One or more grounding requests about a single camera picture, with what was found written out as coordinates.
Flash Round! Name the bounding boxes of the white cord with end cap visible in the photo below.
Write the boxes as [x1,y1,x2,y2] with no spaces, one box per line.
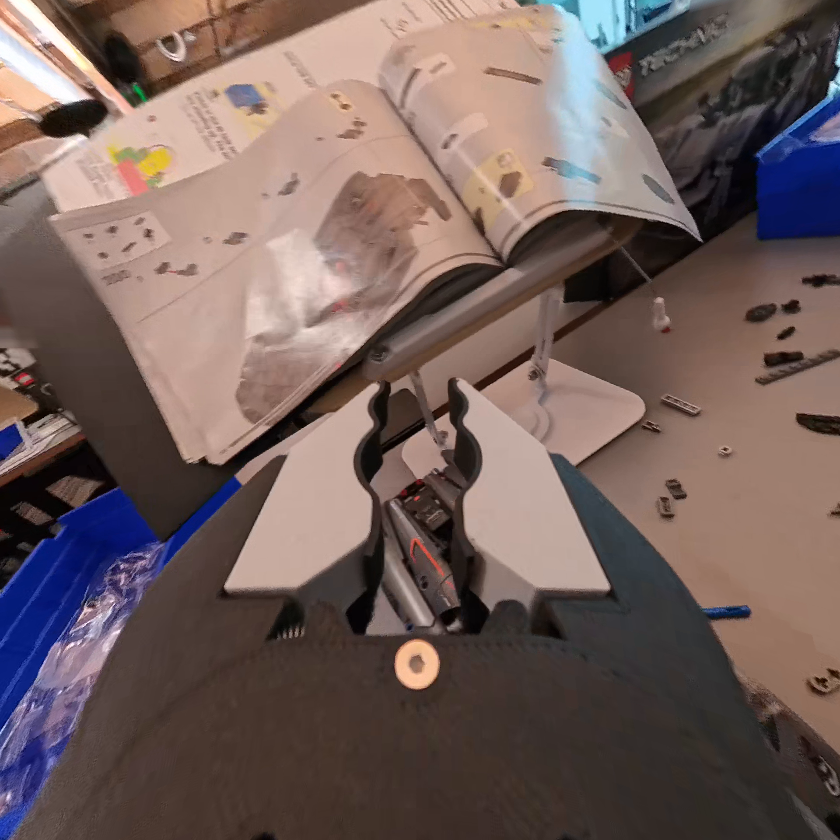
[617,243,672,332]

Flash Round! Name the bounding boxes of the clear plastic parts bags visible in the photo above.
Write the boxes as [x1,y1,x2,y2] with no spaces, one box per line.
[0,545,165,808]

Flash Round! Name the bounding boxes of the grey lego sports car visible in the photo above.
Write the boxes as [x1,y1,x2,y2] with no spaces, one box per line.
[367,469,840,840]

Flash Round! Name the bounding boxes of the lego instruction book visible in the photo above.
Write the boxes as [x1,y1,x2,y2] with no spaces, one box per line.
[49,3,703,467]

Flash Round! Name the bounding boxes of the dark grey long lego plate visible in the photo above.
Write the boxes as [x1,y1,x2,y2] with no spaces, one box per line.
[755,349,840,386]

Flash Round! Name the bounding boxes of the cluttered background shelf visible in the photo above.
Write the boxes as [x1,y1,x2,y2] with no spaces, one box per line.
[0,325,112,578]

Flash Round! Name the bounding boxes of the black device with green light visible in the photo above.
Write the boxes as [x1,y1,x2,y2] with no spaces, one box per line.
[104,31,148,107]

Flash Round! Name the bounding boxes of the blue storage bin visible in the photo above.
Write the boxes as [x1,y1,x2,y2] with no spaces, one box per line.
[755,95,840,240]
[0,479,244,840]

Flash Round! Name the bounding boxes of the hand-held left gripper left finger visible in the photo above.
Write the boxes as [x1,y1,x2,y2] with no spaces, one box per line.
[223,379,392,621]

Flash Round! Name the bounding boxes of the black foam microphone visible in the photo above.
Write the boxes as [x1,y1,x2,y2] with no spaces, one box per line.
[41,98,109,139]

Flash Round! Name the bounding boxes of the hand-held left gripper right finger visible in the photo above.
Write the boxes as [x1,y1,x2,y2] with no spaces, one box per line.
[448,377,613,631]

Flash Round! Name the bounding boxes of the lego set box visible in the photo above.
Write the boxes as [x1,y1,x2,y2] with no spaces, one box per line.
[604,0,840,227]

